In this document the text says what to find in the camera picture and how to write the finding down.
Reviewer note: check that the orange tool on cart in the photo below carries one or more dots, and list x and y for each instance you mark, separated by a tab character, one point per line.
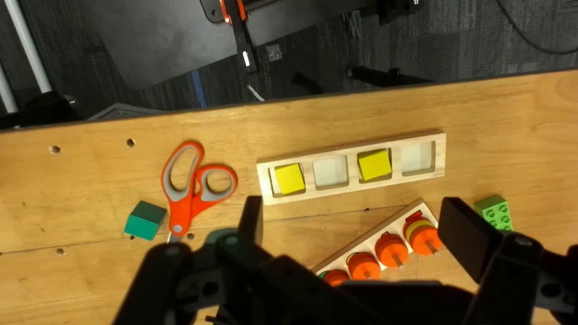
218	11

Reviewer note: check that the green lego brick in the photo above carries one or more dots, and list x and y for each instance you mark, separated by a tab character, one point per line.
495	210

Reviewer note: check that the green cube block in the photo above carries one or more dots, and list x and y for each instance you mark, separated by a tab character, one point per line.
144	221

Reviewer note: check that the wooden four-slot tray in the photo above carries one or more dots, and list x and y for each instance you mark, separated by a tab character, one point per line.
419	156

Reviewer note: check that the orange handled scissors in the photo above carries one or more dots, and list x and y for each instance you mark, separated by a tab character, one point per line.
186	203

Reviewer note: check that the yellow square block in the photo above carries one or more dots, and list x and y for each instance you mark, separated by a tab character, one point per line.
374	165

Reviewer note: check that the yellow square in tray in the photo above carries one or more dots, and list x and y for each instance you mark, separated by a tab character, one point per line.
289	179

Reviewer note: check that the wooden peg ring board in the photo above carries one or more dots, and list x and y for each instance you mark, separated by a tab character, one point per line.
384	243

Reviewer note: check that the orange ring peg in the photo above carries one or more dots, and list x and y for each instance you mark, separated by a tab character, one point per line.
336	277
363	266

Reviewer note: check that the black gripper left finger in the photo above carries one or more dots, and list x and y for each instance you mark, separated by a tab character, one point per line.
233	273

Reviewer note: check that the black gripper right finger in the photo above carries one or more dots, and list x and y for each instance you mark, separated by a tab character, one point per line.
513	271

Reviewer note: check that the orange yellow ring stack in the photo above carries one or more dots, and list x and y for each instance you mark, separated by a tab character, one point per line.
421	235

